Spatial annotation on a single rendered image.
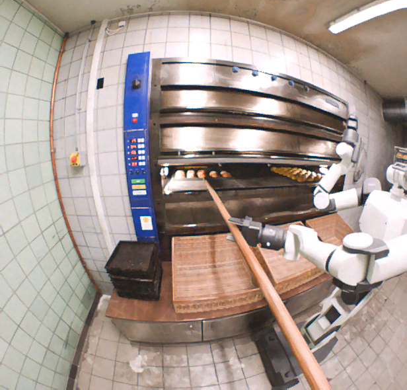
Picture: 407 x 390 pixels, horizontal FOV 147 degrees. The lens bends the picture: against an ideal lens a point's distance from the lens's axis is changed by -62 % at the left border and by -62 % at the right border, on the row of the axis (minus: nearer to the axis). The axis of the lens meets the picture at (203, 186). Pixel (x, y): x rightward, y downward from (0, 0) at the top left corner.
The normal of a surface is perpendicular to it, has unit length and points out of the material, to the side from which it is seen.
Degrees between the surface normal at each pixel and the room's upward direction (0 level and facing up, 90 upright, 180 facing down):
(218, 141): 70
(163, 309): 0
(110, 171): 90
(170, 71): 90
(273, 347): 0
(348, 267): 82
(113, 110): 90
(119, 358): 0
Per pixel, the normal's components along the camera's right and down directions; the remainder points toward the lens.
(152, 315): 0.00, -0.96
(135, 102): 0.14, 0.27
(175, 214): 0.14, -0.07
